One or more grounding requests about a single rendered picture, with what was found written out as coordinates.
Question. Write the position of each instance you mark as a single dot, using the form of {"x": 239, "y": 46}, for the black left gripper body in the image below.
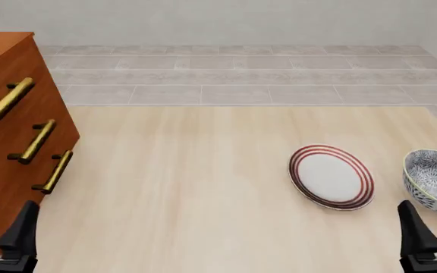
{"x": 2, "y": 266}

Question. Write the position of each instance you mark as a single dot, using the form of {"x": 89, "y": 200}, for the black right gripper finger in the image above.
{"x": 415, "y": 239}

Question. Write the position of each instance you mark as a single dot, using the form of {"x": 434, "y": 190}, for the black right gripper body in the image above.
{"x": 434, "y": 266}

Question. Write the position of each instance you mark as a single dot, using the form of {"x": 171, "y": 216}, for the black white patterned bowl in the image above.
{"x": 436, "y": 173}

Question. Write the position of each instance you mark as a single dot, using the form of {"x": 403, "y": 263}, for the white plate with red rings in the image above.
{"x": 330, "y": 177}

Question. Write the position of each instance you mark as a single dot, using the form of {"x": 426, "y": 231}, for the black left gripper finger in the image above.
{"x": 23, "y": 236}

